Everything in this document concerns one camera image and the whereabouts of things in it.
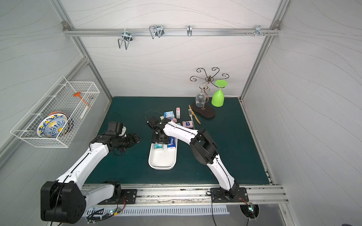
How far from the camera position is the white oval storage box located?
815 mm

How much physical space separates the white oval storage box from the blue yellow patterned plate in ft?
1.49

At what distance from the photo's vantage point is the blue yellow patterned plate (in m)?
0.60
